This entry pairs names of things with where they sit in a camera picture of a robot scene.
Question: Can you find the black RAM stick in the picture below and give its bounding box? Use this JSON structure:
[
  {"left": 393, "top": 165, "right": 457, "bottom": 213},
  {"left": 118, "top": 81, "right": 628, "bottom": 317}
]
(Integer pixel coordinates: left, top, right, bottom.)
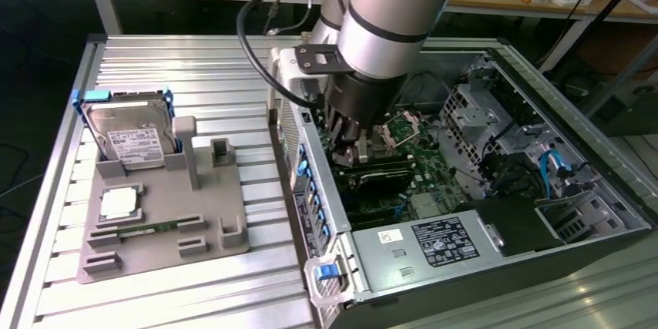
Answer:
[{"left": 360, "top": 153, "right": 416, "bottom": 171}]

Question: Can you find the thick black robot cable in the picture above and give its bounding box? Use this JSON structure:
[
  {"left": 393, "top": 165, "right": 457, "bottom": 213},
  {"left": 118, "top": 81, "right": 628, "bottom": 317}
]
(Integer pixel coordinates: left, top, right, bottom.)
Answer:
[{"left": 238, "top": 0, "right": 332, "bottom": 109}]

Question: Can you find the silver CPU chip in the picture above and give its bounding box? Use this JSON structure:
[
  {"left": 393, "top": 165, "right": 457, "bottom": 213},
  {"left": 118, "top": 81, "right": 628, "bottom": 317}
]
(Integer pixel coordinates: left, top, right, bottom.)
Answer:
[{"left": 99, "top": 189, "right": 143, "bottom": 220}]

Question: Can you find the silver chipset heatsink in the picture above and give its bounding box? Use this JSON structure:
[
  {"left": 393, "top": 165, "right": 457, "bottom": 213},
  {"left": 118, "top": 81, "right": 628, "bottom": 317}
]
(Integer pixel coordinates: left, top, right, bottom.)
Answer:
[{"left": 410, "top": 194, "right": 446, "bottom": 220}]

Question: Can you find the hard disk in blue caddy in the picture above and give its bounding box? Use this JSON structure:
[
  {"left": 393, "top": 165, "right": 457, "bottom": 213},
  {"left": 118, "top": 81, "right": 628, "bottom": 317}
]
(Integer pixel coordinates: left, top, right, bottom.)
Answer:
[{"left": 70, "top": 88, "right": 179, "bottom": 170}]

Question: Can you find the black expansion slot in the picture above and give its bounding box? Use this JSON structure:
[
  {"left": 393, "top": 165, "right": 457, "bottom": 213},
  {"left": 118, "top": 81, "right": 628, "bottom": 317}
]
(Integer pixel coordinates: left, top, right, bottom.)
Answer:
[{"left": 346, "top": 205, "right": 401, "bottom": 227}]

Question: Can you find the perforated metal disk bay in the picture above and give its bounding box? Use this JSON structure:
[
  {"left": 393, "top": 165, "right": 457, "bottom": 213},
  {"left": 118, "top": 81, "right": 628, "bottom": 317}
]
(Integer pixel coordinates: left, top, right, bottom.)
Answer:
[{"left": 438, "top": 82, "right": 517, "bottom": 153}]

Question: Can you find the green motherboard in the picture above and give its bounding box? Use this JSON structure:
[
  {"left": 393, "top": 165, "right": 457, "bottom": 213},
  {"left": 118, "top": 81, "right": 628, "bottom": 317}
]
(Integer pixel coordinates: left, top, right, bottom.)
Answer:
[{"left": 316, "top": 105, "right": 470, "bottom": 230}]

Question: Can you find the black wire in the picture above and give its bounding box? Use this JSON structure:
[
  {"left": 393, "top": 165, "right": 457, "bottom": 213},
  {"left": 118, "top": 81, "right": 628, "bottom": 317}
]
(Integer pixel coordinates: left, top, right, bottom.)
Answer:
[{"left": 406, "top": 69, "right": 454, "bottom": 107}]

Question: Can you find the CPU socket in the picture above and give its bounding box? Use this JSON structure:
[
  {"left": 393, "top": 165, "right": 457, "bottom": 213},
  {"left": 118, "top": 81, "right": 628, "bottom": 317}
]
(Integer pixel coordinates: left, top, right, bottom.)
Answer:
[{"left": 368, "top": 128, "right": 401, "bottom": 159}]

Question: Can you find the dark gray equipment box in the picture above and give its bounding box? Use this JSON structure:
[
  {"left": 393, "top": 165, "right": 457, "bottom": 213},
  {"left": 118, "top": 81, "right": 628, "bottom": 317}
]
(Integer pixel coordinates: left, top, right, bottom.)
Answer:
[{"left": 589, "top": 81, "right": 658, "bottom": 138}]

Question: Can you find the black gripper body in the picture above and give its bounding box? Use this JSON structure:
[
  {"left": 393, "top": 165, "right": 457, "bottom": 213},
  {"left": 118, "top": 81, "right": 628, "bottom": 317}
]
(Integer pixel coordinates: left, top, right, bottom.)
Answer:
[{"left": 325, "top": 72, "right": 409, "bottom": 130}]

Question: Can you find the black slanted pole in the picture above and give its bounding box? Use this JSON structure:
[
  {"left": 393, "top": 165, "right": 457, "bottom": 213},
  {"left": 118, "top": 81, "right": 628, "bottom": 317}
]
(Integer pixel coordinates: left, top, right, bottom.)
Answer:
[{"left": 534, "top": 0, "right": 648, "bottom": 72}]

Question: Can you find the green RAM stick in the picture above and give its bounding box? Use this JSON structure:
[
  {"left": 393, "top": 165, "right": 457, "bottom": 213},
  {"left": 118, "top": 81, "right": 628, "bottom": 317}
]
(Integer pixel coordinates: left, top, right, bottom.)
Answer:
[{"left": 117, "top": 220, "right": 182, "bottom": 236}]

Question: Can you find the gray wrist camera box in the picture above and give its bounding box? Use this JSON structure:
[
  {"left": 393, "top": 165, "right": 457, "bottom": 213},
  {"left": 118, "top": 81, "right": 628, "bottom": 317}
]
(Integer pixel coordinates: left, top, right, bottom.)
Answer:
[{"left": 280, "top": 43, "right": 357, "bottom": 105}]

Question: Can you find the metal socket cover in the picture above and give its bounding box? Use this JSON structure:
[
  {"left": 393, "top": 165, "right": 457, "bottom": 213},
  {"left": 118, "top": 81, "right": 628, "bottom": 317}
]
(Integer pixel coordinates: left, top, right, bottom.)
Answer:
[{"left": 380, "top": 110, "right": 429, "bottom": 149}]

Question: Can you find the blue case release latch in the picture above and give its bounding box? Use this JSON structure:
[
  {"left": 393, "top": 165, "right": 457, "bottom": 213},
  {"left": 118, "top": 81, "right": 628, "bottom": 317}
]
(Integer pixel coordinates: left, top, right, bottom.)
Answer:
[{"left": 314, "top": 263, "right": 344, "bottom": 280}]

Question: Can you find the blue wire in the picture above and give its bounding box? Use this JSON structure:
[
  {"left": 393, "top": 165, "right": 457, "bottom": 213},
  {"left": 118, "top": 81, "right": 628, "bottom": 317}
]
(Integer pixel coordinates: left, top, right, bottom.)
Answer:
[{"left": 538, "top": 149, "right": 576, "bottom": 202}]

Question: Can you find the gray parts rack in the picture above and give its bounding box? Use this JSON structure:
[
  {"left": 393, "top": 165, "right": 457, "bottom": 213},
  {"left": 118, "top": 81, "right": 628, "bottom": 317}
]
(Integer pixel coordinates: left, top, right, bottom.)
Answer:
[{"left": 77, "top": 115, "right": 253, "bottom": 285}]

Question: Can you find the black graphics card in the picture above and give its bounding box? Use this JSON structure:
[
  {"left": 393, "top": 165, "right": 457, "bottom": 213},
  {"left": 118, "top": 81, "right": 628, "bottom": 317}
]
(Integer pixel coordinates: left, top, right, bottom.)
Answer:
[{"left": 332, "top": 159, "right": 416, "bottom": 207}]

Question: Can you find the thin network cable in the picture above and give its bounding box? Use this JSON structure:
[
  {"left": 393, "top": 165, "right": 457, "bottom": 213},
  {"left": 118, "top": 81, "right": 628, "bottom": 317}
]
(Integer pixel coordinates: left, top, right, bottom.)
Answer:
[{"left": 265, "top": 0, "right": 321, "bottom": 36}]

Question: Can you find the black plastic air shroud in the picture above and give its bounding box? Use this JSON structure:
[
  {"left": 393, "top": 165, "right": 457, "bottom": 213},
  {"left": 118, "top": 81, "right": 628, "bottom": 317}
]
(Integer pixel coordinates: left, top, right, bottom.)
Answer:
[{"left": 474, "top": 193, "right": 568, "bottom": 257}]

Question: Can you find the gray power supply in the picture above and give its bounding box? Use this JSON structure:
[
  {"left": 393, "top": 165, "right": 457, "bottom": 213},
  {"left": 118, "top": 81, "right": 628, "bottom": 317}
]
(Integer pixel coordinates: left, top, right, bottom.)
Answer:
[{"left": 352, "top": 211, "right": 512, "bottom": 294}]

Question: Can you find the open black PC case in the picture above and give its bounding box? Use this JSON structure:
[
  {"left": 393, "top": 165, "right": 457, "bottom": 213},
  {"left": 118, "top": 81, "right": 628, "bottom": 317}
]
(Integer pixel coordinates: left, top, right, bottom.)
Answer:
[{"left": 268, "top": 45, "right": 658, "bottom": 329}]

